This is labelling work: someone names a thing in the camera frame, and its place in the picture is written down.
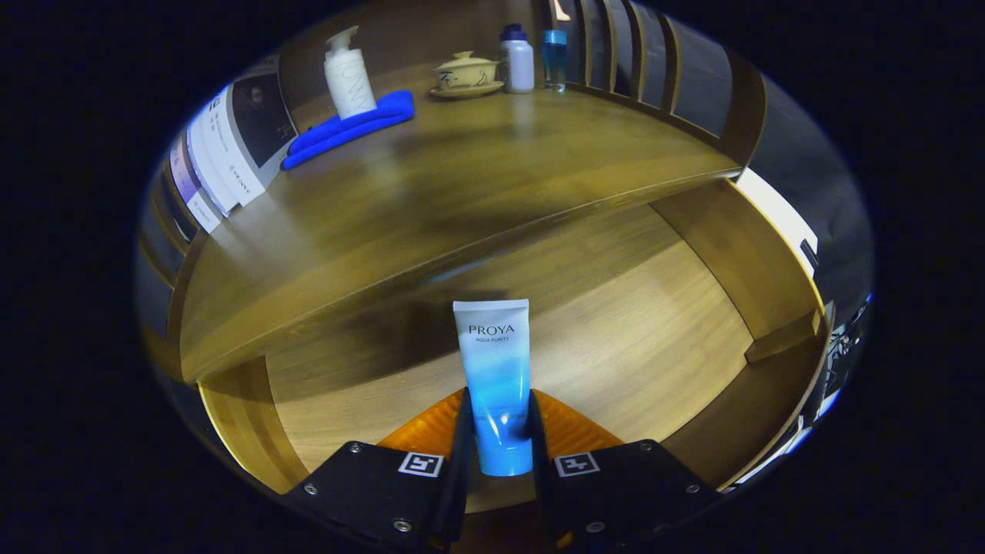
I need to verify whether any clear blue bottle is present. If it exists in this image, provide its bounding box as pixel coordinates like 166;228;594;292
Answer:
540;29;569;93

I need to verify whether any purple book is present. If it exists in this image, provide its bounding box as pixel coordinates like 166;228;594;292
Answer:
169;135;224;234

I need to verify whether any white pump bottle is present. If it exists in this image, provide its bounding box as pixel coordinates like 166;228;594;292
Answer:
323;25;378;120

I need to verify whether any thick white and black book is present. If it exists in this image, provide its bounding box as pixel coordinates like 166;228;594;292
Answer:
206;71;299;209

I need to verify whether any thin white book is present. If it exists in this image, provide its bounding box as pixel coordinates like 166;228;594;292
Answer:
187;115;239;218

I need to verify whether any beige lidded tea cup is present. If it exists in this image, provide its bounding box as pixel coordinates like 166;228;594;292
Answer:
432;51;501;91

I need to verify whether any wooden cabinet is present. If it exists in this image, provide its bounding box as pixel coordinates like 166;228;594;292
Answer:
139;0;770;385

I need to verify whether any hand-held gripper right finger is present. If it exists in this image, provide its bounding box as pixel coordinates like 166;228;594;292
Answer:
526;389;724;552

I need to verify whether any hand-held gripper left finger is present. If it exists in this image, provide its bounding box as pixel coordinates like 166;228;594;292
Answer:
281;387;474;551

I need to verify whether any beige ceramic saucer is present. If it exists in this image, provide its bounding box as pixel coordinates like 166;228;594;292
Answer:
429;81;506;99

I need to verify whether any wooden drawer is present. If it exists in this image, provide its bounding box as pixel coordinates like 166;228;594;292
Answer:
199;179;836;515

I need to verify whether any wooden countertop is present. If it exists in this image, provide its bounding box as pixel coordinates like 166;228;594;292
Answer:
179;73;741;384

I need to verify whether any blue folded cloth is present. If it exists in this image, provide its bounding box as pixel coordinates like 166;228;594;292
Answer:
281;90;416;172

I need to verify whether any grey metal filing cabinet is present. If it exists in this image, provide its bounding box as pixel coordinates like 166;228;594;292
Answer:
735;168;820;270

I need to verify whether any white bottle with blue cap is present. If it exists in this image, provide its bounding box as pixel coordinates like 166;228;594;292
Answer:
499;23;536;94

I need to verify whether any blue cosmetic tube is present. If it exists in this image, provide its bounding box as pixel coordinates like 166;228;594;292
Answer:
452;299;534;478

